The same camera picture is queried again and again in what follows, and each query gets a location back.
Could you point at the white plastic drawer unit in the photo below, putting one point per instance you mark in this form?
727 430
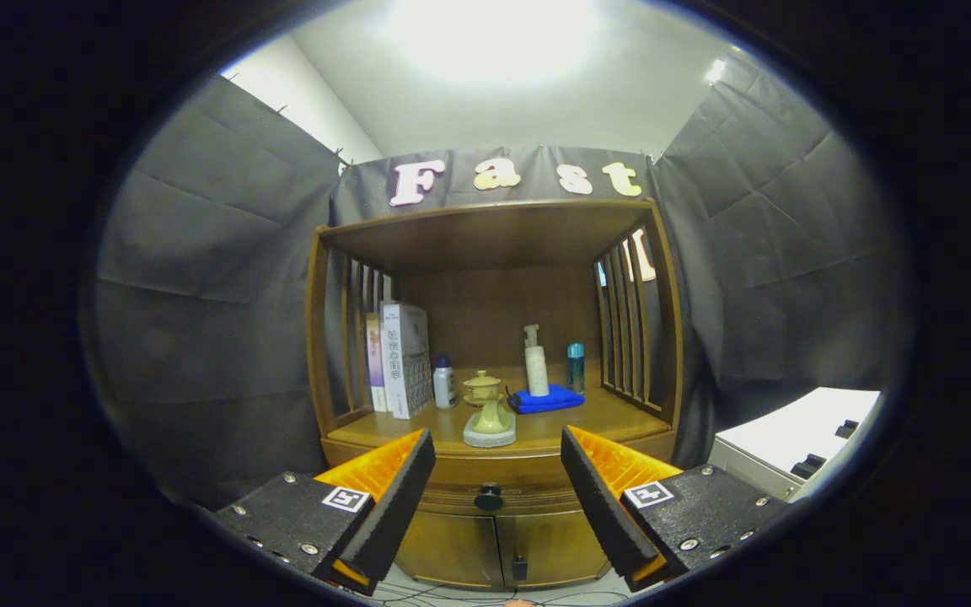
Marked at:
789 430

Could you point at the blue bottle with teal cap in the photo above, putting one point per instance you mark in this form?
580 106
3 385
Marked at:
576 371

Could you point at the wooden cabinet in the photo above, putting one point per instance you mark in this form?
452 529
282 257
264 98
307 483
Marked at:
485 236

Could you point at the white bottle with blue cap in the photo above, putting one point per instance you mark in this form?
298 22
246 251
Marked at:
444 388

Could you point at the wooden cabinet door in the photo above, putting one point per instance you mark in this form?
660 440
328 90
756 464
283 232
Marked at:
557 544
452 548

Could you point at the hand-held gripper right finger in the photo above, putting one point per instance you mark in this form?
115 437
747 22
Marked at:
603 514

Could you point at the large white book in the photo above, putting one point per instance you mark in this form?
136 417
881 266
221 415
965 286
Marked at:
405 354

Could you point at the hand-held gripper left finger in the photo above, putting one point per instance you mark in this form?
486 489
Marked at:
397 506

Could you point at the blue folded cloth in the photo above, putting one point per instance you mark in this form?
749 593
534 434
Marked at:
549 400

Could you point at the white pump bottle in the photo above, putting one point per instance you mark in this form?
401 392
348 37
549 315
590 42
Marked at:
536 371

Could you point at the wooden drawer with black knob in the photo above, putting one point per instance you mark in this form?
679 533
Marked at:
494 468

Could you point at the thin purple book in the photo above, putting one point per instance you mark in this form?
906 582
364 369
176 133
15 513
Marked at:
374 362

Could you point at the wooden countertop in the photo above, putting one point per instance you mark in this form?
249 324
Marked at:
603 421

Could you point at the yellow lidded teacup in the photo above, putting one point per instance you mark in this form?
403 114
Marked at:
482 386

